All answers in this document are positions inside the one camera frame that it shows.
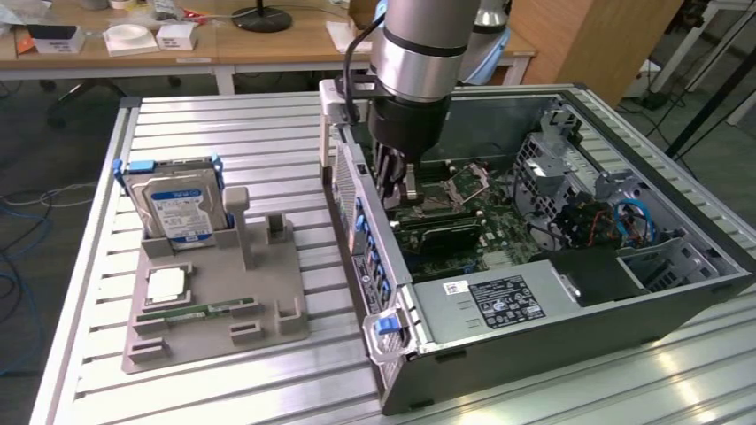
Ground black plastic shroud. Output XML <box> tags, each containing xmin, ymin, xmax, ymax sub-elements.
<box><xmin>552</xmin><ymin>246</ymin><xmax>649</xmax><ymax>309</ymax></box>

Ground grey parts rack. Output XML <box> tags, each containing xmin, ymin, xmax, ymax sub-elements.
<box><xmin>117</xmin><ymin>185</ymin><xmax>309</xmax><ymax>377</ymax></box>

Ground wooden desk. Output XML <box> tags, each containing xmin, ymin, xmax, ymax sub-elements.
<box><xmin>0</xmin><ymin>0</ymin><xmax>540</xmax><ymax>83</ymax></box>

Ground white square dish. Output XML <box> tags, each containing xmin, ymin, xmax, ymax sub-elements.
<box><xmin>101</xmin><ymin>24</ymin><xmax>161</xmax><ymax>58</ymax></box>

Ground red and black wire bundle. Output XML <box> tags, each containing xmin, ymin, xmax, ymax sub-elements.
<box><xmin>560</xmin><ymin>198</ymin><xmax>625</xmax><ymax>250</ymax></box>

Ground white paper sheets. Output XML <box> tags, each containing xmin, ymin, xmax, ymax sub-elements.
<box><xmin>324</xmin><ymin>19</ymin><xmax>374</xmax><ymax>55</ymax></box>

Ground CPU socket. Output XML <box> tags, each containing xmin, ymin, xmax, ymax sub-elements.
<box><xmin>420</xmin><ymin>180</ymin><xmax>457</xmax><ymax>214</ymax></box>

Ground silver disk bay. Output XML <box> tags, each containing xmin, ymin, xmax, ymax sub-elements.
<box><xmin>616</xmin><ymin>234</ymin><xmax>734</xmax><ymax>296</ymax></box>

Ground hard disk with blue bracket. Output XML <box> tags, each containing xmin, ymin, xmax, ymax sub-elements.
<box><xmin>109</xmin><ymin>152</ymin><xmax>224</xmax><ymax>245</ymax></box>

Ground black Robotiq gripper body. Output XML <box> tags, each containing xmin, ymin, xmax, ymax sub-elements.
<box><xmin>368</xmin><ymin>96</ymin><xmax>450</xmax><ymax>166</ymax></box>

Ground grey power supply unit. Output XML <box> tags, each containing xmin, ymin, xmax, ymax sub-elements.
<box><xmin>409</xmin><ymin>259</ymin><xmax>584</xmax><ymax>356</ymax></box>

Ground blue data wire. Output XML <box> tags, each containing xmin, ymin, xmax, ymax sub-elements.
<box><xmin>612</xmin><ymin>198</ymin><xmax>660</xmax><ymax>245</ymax></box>

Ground white box with black lid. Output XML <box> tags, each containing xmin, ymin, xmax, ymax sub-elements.
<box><xmin>25</xmin><ymin>24</ymin><xmax>88</xmax><ymax>55</ymax></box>

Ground silver perforated drive cage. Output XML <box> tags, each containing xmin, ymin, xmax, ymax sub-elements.
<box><xmin>512</xmin><ymin>105</ymin><xmax>601</xmax><ymax>222</ymax></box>

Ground white floor cable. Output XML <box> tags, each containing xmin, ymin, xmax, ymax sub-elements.
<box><xmin>0</xmin><ymin>182</ymin><xmax>94</xmax><ymax>207</ymax></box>

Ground Nvidia graphics card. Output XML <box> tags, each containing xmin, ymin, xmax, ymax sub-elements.
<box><xmin>388</xmin><ymin>215</ymin><xmax>481</xmax><ymax>256</ymax></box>

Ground black installed RAM stick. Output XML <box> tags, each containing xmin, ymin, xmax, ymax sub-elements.
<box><xmin>406</xmin><ymin>210</ymin><xmax>481</xmax><ymax>225</ymax></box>

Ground black RAM slot row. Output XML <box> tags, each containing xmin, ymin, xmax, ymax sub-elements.
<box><xmin>420</xmin><ymin>160</ymin><xmax>452</xmax><ymax>183</ymax></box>

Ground black office chair base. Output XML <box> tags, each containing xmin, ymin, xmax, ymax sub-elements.
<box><xmin>41</xmin><ymin>78</ymin><xmax>129</xmax><ymax>129</ymax></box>

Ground black open PC case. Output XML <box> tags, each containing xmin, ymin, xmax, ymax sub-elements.
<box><xmin>317</xmin><ymin>79</ymin><xmax>756</xmax><ymax>417</ymax></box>

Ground wooden cabinet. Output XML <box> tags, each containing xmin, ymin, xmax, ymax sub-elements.
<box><xmin>506</xmin><ymin>0</ymin><xmax>688</xmax><ymax>108</ymax></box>

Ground brown cardboard box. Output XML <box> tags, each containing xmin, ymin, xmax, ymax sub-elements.
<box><xmin>346</xmin><ymin>0</ymin><xmax>388</xmax><ymax>30</ymax></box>

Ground green RAM stick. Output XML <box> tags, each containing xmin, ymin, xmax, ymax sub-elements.
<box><xmin>134</xmin><ymin>298</ymin><xmax>260</xmax><ymax>323</ymax></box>

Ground black round lamp base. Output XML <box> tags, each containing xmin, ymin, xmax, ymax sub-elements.
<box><xmin>230</xmin><ymin>0</ymin><xmax>294</xmax><ymax>33</ymax></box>

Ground white cardboard box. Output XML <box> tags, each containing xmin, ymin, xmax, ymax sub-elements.
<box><xmin>154</xmin><ymin>22</ymin><xmax>200</xmax><ymax>51</ymax></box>

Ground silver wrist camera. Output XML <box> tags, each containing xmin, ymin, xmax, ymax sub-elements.
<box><xmin>320</xmin><ymin>78</ymin><xmax>370</xmax><ymax>123</ymax></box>

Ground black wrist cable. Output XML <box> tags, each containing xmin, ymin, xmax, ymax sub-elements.
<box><xmin>340</xmin><ymin>19</ymin><xmax>388</xmax><ymax>126</ymax></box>

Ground blue floor cable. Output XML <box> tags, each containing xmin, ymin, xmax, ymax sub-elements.
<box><xmin>0</xmin><ymin>194</ymin><xmax>60</xmax><ymax>377</ymax></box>

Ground blue case latch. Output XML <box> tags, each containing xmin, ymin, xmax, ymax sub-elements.
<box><xmin>373</xmin><ymin>315</ymin><xmax>404</xmax><ymax>341</ymax></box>

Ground black tripod pole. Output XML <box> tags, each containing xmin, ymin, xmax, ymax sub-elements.
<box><xmin>665</xmin><ymin>17</ymin><xmax>756</xmax><ymax>157</ymax></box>

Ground metal socket cover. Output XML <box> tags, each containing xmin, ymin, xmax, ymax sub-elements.
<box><xmin>448</xmin><ymin>161</ymin><xmax>492</xmax><ymax>190</ymax></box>

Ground white bin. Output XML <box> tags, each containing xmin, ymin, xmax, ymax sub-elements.
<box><xmin>624</xmin><ymin>58</ymin><xmax>664</xmax><ymax>101</ymax></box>

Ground blue slot retainer tabs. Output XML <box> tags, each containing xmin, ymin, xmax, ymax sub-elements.
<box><xmin>352</xmin><ymin>197</ymin><xmax>392</xmax><ymax>305</ymax></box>

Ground silver CPU chip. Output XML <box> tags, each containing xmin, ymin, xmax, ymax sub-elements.
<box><xmin>144</xmin><ymin>267</ymin><xmax>186</xmax><ymax>306</ymax></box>

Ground green Dell motherboard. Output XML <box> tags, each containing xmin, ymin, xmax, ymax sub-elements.
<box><xmin>368</xmin><ymin>152</ymin><xmax>557</xmax><ymax>284</ymax></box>

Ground white side table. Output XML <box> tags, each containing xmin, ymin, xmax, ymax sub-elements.
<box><xmin>648</xmin><ymin>0</ymin><xmax>756</xmax><ymax>126</ymax></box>

